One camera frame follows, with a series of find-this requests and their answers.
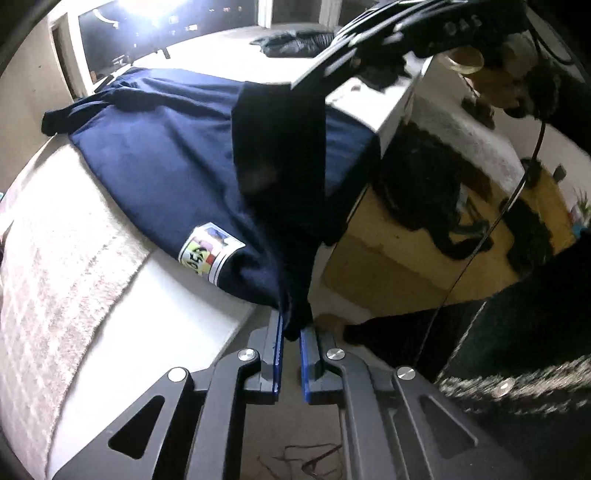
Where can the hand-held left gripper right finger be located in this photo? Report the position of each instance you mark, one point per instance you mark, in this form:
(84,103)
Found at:
(304,369)

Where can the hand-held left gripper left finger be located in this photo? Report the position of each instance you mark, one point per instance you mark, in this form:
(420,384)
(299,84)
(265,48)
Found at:
(278,364)

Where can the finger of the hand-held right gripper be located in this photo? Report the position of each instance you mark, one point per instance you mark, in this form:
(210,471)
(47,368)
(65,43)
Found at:
(341,50)

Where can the navy blue sweatshirt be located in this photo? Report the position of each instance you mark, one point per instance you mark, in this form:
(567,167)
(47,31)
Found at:
(161,161)

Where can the person's right forearm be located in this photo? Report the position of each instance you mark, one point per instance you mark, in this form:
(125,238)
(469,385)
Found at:
(568,106)

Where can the dark grey garment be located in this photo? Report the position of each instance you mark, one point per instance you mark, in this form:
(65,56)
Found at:
(291,44)

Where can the white framed window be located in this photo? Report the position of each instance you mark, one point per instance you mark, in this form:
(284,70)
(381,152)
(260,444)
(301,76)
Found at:
(265,11)

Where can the white fluffy rug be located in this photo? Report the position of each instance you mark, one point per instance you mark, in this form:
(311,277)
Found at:
(471,134)

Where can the black fluffy cloth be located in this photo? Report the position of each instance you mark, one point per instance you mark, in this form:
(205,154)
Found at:
(429,184)

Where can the black tripod stand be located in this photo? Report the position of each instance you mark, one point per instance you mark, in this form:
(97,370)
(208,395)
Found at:
(165,51)

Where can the person's black sweater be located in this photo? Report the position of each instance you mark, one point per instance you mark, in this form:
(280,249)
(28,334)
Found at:
(531,332)

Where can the pink plaid blanket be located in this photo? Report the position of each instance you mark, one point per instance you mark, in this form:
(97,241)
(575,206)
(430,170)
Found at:
(55,258)

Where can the white door frame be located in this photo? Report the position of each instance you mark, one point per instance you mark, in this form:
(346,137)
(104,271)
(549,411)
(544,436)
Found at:
(76,55)

